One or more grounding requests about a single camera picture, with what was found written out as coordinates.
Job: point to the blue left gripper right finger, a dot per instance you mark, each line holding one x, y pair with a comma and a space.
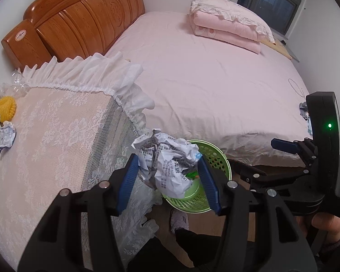
211, 179

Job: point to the wooden board by window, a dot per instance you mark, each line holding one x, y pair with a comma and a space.
277, 46

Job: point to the pink bed sheet mattress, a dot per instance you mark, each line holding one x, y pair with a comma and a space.
211, 90

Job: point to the printed paper ball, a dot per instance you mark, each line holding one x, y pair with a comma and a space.
165, 161

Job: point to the yellow foam fruit net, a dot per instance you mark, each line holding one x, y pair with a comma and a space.
7, 108

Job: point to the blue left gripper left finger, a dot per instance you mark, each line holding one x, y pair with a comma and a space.
128, 176

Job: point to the person's right hand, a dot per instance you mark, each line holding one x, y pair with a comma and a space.
330, 224

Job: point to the folded pink blanket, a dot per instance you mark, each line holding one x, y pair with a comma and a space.
232, 32

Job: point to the white ruffled pillow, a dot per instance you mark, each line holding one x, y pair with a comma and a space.
232, 11

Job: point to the small paper ball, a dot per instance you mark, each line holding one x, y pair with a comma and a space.
7, 136

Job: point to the green plastic trash basket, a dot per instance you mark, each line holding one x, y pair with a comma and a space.
195, 201

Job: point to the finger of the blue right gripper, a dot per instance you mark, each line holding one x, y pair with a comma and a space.
285, 146

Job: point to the trash pile on bed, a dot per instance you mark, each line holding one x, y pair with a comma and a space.
306, 116

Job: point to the wooden bed headboard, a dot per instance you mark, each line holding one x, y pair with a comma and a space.
68, 28

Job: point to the clear crushed plastic bottle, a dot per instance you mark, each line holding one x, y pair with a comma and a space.
16, 88

